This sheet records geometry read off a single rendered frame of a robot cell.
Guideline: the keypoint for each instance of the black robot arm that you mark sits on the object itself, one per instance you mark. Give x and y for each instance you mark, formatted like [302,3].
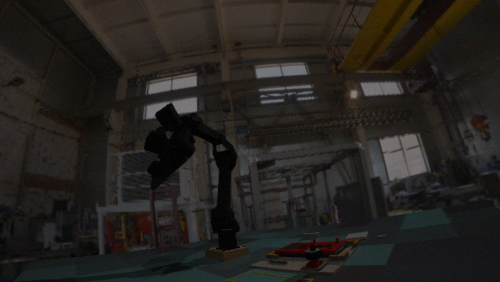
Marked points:
[222,217]

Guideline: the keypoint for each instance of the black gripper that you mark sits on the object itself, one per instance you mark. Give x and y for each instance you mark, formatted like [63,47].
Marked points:
[173,156]

